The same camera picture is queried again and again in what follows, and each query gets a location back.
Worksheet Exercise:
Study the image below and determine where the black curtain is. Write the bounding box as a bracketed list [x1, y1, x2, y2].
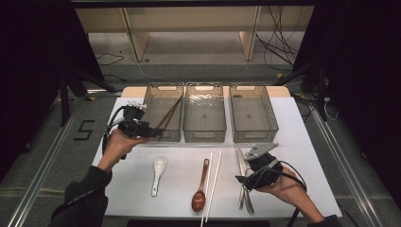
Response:
[0, 0, 105, 183]
[291, 0, 401, 202]

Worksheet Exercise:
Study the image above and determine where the brown wooden spoon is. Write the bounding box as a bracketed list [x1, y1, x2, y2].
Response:
[191, 158, 211, 213]

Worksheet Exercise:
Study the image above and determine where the white floor cable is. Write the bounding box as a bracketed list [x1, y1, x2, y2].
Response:
[119, 50, 178, 85]

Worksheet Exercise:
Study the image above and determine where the metal fork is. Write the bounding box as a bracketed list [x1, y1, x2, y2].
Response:
[237, 168, 253, 211]

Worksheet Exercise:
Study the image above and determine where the aluminium floor rail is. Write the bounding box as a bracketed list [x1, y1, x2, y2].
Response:
[310, 107, 384, 227]
[6, 89, 122, 227]

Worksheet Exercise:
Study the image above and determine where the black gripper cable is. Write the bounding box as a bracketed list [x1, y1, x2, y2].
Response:
[252, 160, 309, 227]
[101, 105, 129, 160]

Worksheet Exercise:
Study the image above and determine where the black metal stand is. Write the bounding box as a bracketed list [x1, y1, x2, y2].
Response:
[58, 67, 119, 127]
[273, 60, 329, 122]

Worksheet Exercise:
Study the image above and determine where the black floor cable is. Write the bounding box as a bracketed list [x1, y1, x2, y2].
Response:
[95, 51, 127, 83]

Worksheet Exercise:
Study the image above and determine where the metal table knife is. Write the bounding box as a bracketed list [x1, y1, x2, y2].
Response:
[235, 145, 255, 216]

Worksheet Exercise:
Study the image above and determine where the smoky transparent plastic bin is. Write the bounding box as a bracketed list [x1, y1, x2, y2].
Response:
[183, 80, 228, 144]
[228, 82, 280, 144]
[135, 81, 185, 143]

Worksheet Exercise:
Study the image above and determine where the brown wooden chopstick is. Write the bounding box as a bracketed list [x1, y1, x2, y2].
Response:
[161, 99, 183, 131]
[156, 96, 183, 130]

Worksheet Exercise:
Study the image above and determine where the person's left hand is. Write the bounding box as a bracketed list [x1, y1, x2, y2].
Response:
[97, 128, 149, 174]

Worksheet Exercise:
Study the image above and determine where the white ceramic spoon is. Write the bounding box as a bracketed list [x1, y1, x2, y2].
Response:
[150, 155, 168, 198]

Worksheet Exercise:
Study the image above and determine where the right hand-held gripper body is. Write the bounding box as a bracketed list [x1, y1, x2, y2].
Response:
[244, 142, 284, 191]

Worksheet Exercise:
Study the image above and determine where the short white cable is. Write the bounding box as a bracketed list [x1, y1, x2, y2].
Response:
[323, 98, 340, 122]

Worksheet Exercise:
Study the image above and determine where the white chopstick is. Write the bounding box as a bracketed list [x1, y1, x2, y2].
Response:
[200, 151, 214, 227]
[204, 149, 223, 223]

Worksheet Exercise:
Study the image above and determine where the person's right hand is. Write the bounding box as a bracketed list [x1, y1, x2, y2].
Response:
[254, 166, 309, 207]

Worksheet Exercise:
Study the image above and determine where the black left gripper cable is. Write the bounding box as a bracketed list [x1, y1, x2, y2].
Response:
[101, 105, 129, 160]

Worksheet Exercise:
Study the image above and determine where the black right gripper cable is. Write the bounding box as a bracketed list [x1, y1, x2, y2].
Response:
[252, 160, 309, 227]

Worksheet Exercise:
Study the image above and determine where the white table cover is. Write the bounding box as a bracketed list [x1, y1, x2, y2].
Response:
[73, 96, 343, 220]

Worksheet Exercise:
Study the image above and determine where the light wooden desk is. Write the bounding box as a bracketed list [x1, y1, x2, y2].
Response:
[75, 6, 316, 62]

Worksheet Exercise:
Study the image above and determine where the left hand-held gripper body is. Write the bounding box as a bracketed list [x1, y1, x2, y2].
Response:
[116, 100, 153, 139]

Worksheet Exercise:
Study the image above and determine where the black crossbar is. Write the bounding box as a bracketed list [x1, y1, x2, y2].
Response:
[69, 0, 316, 9]

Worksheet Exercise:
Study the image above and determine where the tangle of black cables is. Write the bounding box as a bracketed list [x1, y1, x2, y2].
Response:
[254, 6, 305, 72]

